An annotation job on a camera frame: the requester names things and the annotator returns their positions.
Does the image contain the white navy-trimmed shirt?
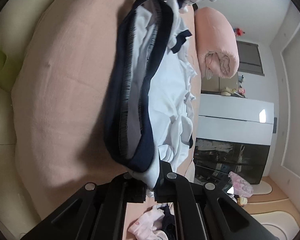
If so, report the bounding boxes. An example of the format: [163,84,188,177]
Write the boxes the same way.
[103,0,196,190]

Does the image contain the navy blue garment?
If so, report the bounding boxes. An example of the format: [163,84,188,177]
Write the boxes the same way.
[160,205,177,240]

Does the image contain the white plush toy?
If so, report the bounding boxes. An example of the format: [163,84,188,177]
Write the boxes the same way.
[237,197,248,207]

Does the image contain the pink children's umbrella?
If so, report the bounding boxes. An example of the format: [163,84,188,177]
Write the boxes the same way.
[228,171,254,198]

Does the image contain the pink patterned garment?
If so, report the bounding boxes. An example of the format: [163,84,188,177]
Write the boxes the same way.
[128,204,168,240]

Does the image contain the black glass wardrobe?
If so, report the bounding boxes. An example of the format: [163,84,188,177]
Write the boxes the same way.
[193,138,270,186]

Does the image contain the rolled pink blanket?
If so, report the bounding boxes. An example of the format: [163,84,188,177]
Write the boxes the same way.
[194,7,239,79]

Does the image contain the red blue plush doll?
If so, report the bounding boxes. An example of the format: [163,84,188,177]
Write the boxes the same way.
[234,28,245,37]

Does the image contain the white wardrobe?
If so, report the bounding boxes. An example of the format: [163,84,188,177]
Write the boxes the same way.
[197,94,274,146]

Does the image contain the dark grey door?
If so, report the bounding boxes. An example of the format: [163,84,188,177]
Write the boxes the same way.
[237,41,264,76]

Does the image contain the green slipper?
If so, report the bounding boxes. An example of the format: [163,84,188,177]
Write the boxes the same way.
[0,51,16,92]

